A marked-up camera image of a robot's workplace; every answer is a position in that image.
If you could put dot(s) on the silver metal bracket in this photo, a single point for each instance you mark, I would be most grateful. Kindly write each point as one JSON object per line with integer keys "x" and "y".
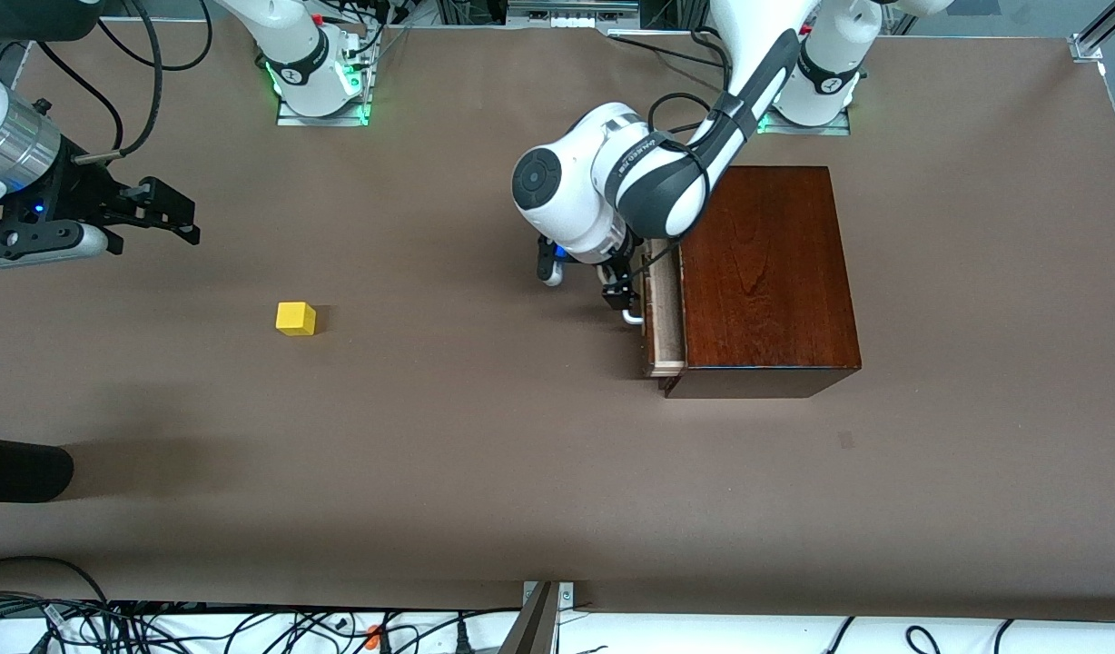
{"x": 567, "y": 595}

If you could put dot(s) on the black rounded cylinder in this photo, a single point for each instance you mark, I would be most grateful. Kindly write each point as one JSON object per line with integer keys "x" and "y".
{"x": 22, "y": 470}

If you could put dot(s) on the black power plug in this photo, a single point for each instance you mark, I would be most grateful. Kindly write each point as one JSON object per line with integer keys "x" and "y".
{"x": 461, "y": 639}

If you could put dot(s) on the silver corner bracket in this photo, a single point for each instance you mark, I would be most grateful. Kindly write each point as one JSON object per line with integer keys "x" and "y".
{"x": 1084, "y": 50}

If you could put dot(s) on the white power strip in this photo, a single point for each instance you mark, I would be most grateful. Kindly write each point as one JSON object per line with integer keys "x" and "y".
{"x": 571, "y": 13}

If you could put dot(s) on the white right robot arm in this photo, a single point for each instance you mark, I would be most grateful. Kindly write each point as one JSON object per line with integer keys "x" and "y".
{"x": 294, "y": 36}

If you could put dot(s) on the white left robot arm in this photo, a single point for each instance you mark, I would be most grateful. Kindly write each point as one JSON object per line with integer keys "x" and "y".
{"x": 648, "y": 182}

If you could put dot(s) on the yellow block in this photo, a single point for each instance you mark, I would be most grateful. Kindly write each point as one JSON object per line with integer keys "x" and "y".
{"x": 295, "y": 319}

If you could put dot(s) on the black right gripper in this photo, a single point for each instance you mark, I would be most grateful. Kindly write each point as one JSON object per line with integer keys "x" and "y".
{"x": 74, "y": 193}

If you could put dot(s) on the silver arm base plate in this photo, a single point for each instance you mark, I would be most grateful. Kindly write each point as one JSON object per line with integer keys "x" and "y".
{"x": 290, "y": 118}
{"x": 830, "y": 129}

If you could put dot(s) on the dark grey metal beam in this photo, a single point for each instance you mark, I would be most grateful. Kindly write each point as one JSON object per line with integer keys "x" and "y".
{"x": 532, "y": 627}

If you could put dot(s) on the dark brown wooden cabinet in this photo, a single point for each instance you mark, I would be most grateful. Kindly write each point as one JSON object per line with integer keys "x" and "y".
{"x": 766, "y": 263}

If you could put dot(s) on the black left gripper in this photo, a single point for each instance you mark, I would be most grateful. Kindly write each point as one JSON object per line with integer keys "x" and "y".
{"x": 620, "y": 277}

